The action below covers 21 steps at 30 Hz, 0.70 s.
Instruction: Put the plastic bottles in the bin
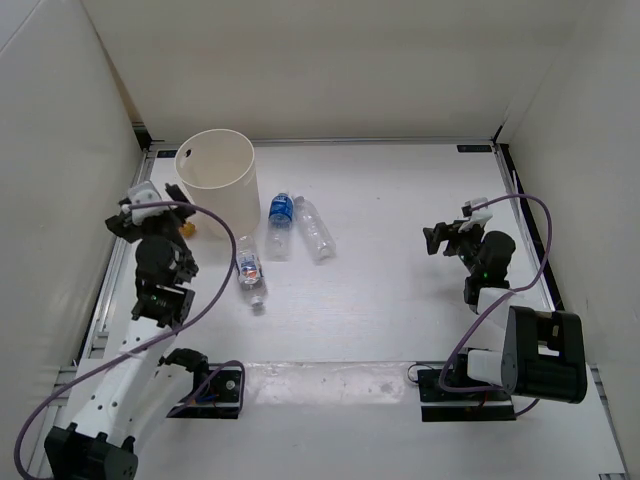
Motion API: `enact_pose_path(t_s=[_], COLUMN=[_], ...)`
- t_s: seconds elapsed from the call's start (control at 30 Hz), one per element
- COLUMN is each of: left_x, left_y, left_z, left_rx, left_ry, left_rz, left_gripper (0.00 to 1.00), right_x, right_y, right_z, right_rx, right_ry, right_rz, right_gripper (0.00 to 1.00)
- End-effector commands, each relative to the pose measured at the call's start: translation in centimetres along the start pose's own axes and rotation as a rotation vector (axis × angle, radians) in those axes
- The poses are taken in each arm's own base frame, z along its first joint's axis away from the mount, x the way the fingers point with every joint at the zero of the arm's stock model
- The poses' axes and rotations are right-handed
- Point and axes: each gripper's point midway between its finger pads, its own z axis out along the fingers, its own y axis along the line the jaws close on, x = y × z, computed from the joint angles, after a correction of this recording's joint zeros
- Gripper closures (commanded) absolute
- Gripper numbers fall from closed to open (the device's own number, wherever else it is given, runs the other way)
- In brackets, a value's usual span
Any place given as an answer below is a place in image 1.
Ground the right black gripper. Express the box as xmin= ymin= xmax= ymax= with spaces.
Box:
xmin=424 ymin=219 xmax=486 ymax=277

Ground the white orange label plastic bottle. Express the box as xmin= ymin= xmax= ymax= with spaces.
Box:
xmin=235 ymin=235 xmax=267 ymax=313

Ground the blue label plastic bottle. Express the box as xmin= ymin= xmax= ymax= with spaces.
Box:
xmin=266 ymin=192 xmax=293 ymax=261

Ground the clear unlabelled plastic bottle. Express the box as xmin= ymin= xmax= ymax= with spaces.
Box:
xmin=293 ymin=196 xmax=336 ymax=263

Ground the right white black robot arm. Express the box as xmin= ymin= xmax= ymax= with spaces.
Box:
xmin=423 ymin=220 xmax=588 ymax=404

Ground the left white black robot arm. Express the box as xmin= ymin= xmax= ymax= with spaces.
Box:
xmin=44 ymin=181 xmax=211 ymax=479

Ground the cream cylindrical plastic bin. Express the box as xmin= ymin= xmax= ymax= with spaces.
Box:
xmin=174 ymin=129 xmax=261 ymax=237

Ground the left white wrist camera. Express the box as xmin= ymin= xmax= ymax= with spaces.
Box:
xmin=121 ymin=180 xmax=169 ymax=226

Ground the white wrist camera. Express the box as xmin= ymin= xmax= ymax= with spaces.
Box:
xmin=458 ymin=197 xmax=493 ymax=233
xmin=121 ymin=180 xmax=169 ymax=226

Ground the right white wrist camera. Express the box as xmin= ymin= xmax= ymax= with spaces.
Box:
xmin=458 ymin=197 xmax=493 ymax=233

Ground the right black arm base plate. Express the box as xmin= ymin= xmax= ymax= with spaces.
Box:
xmin=407 ymin=362 xmax=516 ymax=423

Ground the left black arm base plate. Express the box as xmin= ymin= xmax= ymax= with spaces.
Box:
xmin=167 ymin=360 xmax=246 ymax=420

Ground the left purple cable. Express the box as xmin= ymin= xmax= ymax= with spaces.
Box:
xmin=13 ymin=201 xmax=247 ymax=477

